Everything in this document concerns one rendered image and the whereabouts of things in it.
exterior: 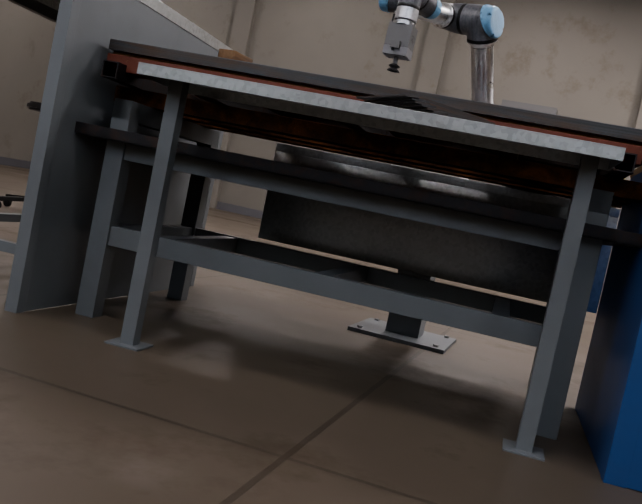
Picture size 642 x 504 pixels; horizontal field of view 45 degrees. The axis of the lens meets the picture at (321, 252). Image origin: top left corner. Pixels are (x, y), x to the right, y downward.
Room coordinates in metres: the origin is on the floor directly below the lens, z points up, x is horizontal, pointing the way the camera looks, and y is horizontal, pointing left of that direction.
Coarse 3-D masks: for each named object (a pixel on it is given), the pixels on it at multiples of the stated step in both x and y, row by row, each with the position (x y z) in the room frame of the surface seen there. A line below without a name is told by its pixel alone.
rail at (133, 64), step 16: (128, 64) 2.38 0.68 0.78; (160, 64) 2.35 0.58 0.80; (176, 64) 2.37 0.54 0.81; (256, 80) 2.28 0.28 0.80; (272, 80) 2.30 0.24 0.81; (336, 96) 2.23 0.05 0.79; (352, 96) 2.22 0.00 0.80; (528, 128) 2.11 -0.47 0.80; (544, 128) 2.13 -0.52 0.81; (608, 144) 2.06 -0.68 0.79; (624, 144) 2.05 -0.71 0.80; (640, 144) 2.07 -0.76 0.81; (624, 160) 2.05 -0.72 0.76; (640, 160) 2.04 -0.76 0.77
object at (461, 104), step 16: (112, 48) 2.39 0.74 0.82; (128, 48) 2.38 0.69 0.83; (144, 48) 2.37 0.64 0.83; (160, 48) 2.36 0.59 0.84; (192, 64) 2.35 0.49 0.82; (208, 64) 2.32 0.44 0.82; (224, 64) 2.31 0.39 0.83; (240, 64) 2.30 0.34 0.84; (256, 64) 2.29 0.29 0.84; (288, 80) 2.27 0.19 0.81; (304, 80) 2.25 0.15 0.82; (320, 80) 2.24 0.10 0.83; (336, 80) 2.23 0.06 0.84; (352, 80) 2.22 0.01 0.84; (432, 96) 2.17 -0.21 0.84; (480, 112) 2.14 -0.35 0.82; (496, 112) 2.13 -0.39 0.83; (512, 112) 2.12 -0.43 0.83; (528, 112) 2.11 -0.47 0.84; (560, 128) 2.11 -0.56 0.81; (576, 128) 2.08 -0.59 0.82; (592, 128) 2.07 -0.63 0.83; (608, 128) 2.06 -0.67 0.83; (624, 128) 2.05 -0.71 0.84
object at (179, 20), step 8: (40, 0) 3.04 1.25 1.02; (48, 0) 3.09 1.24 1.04; (56, 0) 3.10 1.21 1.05; (144, 0) 2.61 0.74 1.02; (152, 0) 2.66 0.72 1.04; (56, 8) 3.14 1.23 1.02; (152, 8) 2.67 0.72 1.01; (160, 8) 2.72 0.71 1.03; (168, 8) 2.78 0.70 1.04; (168, 16) 2.79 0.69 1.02; (176, 16) 2.85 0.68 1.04; (176, 24) 2.86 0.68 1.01; (184, 24) 2.92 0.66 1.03; (192, 24) 2.99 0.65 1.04; (192, 32) 3.00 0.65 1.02; (200, 32) 3.07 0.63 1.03; (208, 40) 3.15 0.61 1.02; (216, 40) 3.23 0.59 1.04; (216, 48) 3.24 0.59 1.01; (224, 48) 3.32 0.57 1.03
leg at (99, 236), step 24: (120, 120) 2.38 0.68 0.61; (120, 144) 2.38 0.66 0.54; (120, 168) 2.38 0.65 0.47; (120, 192) 2.41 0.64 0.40; (96, 216) 2.39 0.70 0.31; (120, 216) 2.43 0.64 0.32; (96, 240) 2.38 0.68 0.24; (96, 264) 2.38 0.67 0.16; (96, 288) 2.38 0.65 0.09; (96, 312) 2.40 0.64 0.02
